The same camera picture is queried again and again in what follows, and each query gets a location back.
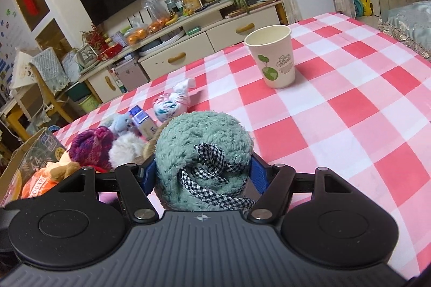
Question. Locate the red gift box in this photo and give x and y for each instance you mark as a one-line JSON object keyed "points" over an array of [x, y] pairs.
{"points": [[109, 53]]}

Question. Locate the bunch of bananas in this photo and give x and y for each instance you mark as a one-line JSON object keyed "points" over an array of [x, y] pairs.
{"points": [[171, 19]]}

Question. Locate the bag of oranges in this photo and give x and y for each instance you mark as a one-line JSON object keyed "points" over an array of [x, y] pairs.
{"points": [[136, 34], [156, 26]]}

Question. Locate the small green box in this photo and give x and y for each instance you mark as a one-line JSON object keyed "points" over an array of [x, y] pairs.
{"points": [[192, 31]]}

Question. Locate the white fluffy pompom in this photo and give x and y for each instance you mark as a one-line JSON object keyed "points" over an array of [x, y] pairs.
{"points": [[126, 147]]}

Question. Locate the clear plastic bag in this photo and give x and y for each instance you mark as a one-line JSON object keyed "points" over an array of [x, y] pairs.
{"points": [[153, 4]]}

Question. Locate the red white checkered tablecloth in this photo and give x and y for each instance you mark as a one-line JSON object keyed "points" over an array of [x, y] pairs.
{"points": [[336, 105]]}

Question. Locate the chair with lace cover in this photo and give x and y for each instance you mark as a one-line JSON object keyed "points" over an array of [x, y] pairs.
{"points": [[48, 68]]}

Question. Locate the orange packet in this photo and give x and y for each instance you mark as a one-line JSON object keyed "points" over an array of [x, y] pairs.
{"points": [[35, 186]]}

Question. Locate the teal fluffy hat checkered ribbon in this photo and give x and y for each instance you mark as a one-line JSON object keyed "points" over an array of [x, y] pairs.
{"points": [[202, 139]]}

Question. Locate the grey pink storage box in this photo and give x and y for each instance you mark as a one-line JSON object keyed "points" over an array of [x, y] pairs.
{"points": [[131, 75]]}

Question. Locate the cardboard box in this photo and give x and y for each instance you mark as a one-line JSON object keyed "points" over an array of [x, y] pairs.
{"points": [[13, 159]]}

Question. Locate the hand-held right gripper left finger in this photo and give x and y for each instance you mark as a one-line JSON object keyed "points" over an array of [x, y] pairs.
{"points": [[148, 174]]}

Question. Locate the light blue plush slipper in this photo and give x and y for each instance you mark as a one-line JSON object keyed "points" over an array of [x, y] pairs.
{"points": [[118, 122]]}

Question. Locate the white picture box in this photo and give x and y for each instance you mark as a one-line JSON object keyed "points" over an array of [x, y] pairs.
{"points": [[87, 54]]}

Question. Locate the white patterned rolled sock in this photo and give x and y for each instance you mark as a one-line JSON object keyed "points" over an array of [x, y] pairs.
{"points": [[170, 105]]}

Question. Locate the wall sticker chart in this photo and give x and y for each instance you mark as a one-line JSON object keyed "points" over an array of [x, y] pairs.
{"points": [[6, 48]]}

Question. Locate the white round tray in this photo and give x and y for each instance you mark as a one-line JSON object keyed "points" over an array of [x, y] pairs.
{"points": [[158, 46]]}

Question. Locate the tan plush toy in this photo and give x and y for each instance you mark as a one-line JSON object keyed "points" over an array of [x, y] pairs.
{"points": [[62, 169]]}

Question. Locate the cream television cabinet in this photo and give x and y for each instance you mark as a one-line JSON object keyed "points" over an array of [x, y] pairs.
{"points": [[192, 53]]}

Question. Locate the green plastic bin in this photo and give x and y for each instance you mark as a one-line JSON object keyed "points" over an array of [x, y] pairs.
{"points": [[84, 102]]}

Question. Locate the teal embroidered cushion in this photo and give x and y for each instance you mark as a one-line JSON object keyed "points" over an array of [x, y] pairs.
{"points": [[407, 21]]}

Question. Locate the purple knit hat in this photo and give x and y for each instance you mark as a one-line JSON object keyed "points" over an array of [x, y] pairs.
{"points": [[89, 144]]}

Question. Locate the red berry branch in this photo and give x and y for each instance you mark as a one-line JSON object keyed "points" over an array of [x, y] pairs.
{"points": [[96, 38]]}

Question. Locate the white embroidered cloth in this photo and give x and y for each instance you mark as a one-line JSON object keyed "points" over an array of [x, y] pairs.
{"points": [[22, 70]]}

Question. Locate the yellow detergent bottle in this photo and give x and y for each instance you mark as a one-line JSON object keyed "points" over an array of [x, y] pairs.
{"points": [[362, 1]]}

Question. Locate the blue white carton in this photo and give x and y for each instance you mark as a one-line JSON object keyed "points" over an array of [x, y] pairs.
{"points": [[143, 123]]}

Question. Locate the white paper cup green print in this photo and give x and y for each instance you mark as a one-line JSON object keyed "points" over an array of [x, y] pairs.
{"points": [[269, 51]]}

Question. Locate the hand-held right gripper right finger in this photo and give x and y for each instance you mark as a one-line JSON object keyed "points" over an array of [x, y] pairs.
{"points": [[258, 172]]}

